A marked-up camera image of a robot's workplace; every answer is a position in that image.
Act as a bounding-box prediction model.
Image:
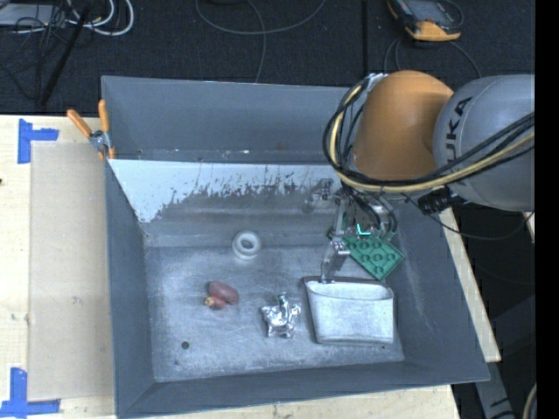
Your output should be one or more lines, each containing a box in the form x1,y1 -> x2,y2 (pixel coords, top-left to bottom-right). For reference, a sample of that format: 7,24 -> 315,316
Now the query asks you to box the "dark green flat block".
342,232 -> 406,281

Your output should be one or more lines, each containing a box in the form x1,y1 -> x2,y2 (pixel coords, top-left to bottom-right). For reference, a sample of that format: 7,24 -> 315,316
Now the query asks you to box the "pale grey cloth pouch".
303,277 -> 396,346

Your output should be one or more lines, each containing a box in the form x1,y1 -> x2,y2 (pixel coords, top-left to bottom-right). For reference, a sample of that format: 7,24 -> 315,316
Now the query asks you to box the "crumpled silver foil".
260,292 -> 303,340

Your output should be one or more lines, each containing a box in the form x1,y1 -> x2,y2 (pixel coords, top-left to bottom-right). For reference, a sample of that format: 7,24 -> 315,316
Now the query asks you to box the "white ring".
231,230 -> 264,262

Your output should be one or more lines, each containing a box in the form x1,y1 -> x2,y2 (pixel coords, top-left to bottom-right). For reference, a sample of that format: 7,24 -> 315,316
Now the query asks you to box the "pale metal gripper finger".
328,240 -> 352,285
320,238 -> 340,284

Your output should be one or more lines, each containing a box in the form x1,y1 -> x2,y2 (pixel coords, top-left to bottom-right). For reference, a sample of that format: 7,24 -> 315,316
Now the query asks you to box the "grey metal bin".
100,75 -> 492,419

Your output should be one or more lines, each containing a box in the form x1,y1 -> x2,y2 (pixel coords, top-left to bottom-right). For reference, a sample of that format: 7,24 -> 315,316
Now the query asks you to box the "red-brown toy food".
203,280 -> 241,311

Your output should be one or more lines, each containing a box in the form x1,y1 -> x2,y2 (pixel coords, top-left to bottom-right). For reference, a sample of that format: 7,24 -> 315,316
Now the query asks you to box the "pale wood flat board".
26,141 -> 116,403

